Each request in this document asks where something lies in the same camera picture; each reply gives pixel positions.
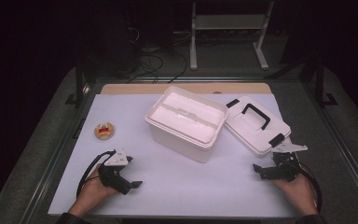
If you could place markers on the grey metal stand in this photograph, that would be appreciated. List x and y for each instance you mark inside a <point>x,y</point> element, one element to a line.
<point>230,21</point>

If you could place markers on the wooden board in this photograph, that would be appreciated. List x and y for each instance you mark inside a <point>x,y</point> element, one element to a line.
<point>130,88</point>

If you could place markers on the white tray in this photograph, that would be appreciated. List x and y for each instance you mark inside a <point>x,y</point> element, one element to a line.
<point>183,123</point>

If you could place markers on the white table mat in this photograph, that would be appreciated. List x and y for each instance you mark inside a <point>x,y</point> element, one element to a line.
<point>174,186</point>

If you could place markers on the white plastic storage box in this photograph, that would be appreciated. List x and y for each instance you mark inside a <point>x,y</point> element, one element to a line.
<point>177,146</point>

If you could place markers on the person's right hand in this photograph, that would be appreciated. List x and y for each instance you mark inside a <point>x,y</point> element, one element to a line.
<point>300,194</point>

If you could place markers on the person's left hand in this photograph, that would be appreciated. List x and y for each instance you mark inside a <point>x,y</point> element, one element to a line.
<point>90,193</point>

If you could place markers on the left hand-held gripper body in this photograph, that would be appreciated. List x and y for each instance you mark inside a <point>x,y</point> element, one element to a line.
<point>113,174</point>

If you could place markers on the black metal post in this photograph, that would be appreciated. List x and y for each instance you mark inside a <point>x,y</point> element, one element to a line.
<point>320,84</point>

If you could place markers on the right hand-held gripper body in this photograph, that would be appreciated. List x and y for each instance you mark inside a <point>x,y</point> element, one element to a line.
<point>289,168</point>

